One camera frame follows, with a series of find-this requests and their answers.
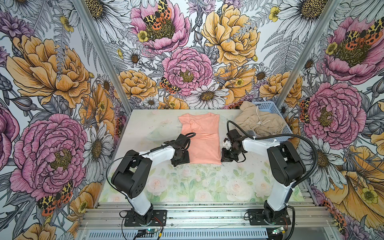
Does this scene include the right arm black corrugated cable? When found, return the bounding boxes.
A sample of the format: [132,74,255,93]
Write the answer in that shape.
[226,120,319,240]

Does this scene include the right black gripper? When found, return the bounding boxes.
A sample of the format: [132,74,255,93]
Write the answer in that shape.
[220,145,244,163]

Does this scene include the white vented cable duct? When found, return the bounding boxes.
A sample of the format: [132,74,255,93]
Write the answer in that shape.
[82,228,268,240]

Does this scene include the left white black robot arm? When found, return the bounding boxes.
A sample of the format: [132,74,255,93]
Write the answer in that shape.
[110,133,196,228]

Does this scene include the beige drawstring shorts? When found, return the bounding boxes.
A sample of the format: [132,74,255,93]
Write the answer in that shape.
[235,101,286,137]

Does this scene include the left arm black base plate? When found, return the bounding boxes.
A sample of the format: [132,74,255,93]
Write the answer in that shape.
[123,210,168,227]

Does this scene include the left aluminium corner post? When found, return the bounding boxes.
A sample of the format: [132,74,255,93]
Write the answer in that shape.
[74,1,133,117]

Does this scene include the light blue plastic basket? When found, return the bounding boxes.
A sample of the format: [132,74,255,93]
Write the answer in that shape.
[248,101,292,137]

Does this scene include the aluminium corner post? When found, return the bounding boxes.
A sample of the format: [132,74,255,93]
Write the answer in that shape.
[74,1,133,117]
[275,0,341,108]

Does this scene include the peach graphic t-shirt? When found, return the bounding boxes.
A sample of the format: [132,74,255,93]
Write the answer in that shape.
[179,113,222,165]

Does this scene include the green circuit board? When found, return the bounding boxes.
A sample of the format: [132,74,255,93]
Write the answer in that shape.
[135,228,163,238]

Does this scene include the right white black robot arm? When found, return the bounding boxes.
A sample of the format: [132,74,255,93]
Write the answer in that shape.
[221,129,306,225]

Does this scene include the aluminium rail frame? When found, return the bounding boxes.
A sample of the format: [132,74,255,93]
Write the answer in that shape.
[80,202,333,230]

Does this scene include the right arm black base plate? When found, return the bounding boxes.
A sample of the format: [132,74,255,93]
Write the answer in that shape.
[244,209,292,226]

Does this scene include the right aluminium corner post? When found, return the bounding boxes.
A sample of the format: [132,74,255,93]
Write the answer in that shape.
[275,0,341,108]

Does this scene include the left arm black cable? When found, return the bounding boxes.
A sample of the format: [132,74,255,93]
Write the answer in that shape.
[105,131,197,199]

